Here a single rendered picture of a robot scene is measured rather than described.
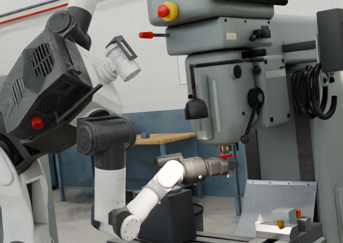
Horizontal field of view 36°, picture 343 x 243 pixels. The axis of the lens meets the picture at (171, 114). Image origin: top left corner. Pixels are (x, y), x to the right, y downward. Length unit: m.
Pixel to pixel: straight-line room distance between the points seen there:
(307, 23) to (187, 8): 0.74
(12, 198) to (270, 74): 0.98
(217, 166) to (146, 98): 5.97
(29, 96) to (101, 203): 0.37
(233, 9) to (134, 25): 6.13
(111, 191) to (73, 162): 7.55
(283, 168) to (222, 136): 0.50
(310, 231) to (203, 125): 0.49
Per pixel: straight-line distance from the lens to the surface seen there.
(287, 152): 2.19
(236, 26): 1.78
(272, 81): 1.95
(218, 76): 1.76
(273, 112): 1.94
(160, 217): 2.05
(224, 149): 1.86
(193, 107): 1.61
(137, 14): 7.82
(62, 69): 1.50
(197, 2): 1.66
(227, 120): 1.77
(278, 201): 2.20
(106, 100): 1.60
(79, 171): 9.02
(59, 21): 1.77
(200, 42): 1.75
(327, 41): 1.89
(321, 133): 2.15
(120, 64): 1.63
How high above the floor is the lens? 1.53
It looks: 3 degrees down
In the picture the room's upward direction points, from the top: 6 degrees counter-clockwise
